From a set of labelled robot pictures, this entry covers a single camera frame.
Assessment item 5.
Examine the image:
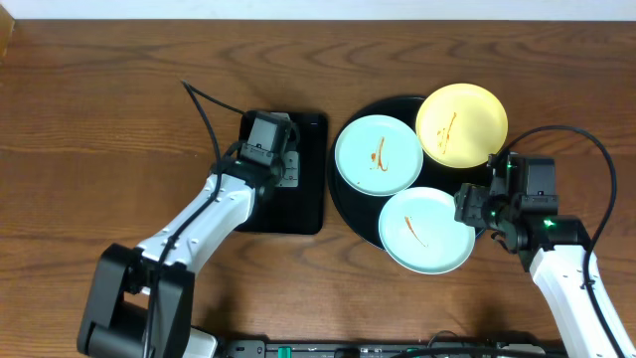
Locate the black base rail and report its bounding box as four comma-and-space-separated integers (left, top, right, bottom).
214, 338, 567, 358

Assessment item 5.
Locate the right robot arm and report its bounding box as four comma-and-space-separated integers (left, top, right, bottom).
454, 153, 635, 357

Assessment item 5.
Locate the yellow plate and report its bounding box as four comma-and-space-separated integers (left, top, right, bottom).
415, 84, 508, 169

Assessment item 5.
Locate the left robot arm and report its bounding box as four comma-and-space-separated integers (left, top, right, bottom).
77, 111, 299, 357

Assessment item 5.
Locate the black rectangular tray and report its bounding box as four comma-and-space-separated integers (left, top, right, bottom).
237, 112, 328, 235

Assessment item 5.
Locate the right black cable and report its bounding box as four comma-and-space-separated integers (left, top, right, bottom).
489, 124, 628, 358

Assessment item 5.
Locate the light blue plate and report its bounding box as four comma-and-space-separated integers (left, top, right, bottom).
378, 187, 476, 274
335, 114, 423, 197

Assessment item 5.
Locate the left black cable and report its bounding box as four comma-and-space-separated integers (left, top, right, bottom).
141, 79, 249, 358

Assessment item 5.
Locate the black cable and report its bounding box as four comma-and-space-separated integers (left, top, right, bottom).
141, 79, 249, 358
489, 124, 628, 358

